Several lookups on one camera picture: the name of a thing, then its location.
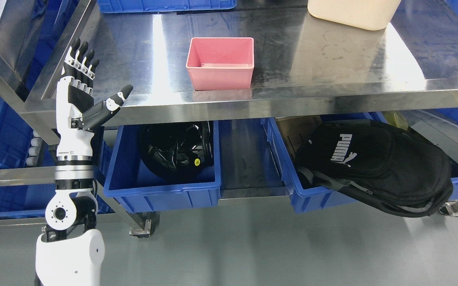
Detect black helmet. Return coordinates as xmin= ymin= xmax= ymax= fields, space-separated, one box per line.
xmin=138 ymin=121 xmax=215 ymax=183

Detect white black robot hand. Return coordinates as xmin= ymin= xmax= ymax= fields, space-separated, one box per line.
xmin=56 ymin=38 xmax=133 ymax=160

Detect pink plastic storage box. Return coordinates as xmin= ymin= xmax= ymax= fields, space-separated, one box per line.
xmin=186 ymin=37 xmax=255 ymax=91

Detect steel left shelf rack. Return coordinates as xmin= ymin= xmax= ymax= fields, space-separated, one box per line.
xmin=0 ymin=0 xmax=96 ymax=226

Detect blue bin with helmet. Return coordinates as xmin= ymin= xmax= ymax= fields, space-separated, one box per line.
xmin=103 ymin=121 xmax=222 ymax=213

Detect beige plastic container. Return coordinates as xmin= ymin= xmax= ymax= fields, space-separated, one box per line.
xmin=307 ymin=0 xmax=401 ymax=31

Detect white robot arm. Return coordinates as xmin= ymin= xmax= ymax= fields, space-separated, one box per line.
xmin=34 ymin=39 xmax=133 ymax=286

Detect blue bin with backpack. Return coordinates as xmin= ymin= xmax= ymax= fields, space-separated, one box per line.
xmin=260 ymin=108 xmax=458 ymax=213

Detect blue bin left lower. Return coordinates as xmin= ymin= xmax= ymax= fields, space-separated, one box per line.
xmin=0 ymin=184 xmax=112 ymax=218

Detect blue bin top shelf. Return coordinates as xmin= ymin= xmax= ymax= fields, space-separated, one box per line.
xmin=97 ymin=0 xmax=237 ymax=14

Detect black Puma backpack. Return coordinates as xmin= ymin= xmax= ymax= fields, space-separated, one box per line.
xmin=295 ymin=119 xmax=453 ymax=218

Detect stainless steel shelf table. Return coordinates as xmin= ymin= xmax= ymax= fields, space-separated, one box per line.
xmin=19 ymin=0 xmax=458 ymax=239

